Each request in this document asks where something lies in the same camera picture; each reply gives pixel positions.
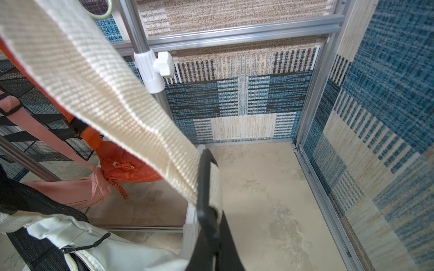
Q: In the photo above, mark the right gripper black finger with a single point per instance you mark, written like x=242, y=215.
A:
x=215, y=249

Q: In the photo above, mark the orange crossbody bag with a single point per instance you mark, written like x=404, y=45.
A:
x=117, y=164

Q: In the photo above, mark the white metal garment rack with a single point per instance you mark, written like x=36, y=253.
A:
x=147, y=64

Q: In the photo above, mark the black crossbody bag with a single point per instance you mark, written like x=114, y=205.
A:
x=39, y=255

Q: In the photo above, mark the cream white crossbody bag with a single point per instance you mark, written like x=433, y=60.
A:
x=113, y=253

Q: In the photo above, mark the pink crossbody bag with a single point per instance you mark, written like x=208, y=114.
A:
x=79, y=194

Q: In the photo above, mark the right green plastic hook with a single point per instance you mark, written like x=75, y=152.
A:
x=100, y=10

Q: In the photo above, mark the black mesh shelf rack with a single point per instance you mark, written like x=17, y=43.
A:
x=13, y=82

